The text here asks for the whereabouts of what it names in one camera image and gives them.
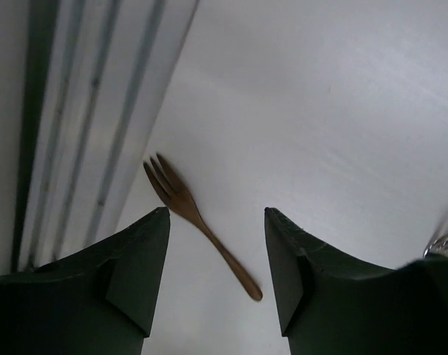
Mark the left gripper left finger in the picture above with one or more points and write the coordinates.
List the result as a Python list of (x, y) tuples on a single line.
[(100, 300)]

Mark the silver blue-handled fork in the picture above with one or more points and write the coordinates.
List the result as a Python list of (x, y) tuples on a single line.
[(438, 244)]

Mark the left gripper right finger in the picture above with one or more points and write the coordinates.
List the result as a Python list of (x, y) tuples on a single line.
[(330, 302)]

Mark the wooden brown fork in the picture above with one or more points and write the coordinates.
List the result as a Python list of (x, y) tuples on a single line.
[(175, 195)]

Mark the aluminium rail left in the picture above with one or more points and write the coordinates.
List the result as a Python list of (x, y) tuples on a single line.
[(97, 75)]

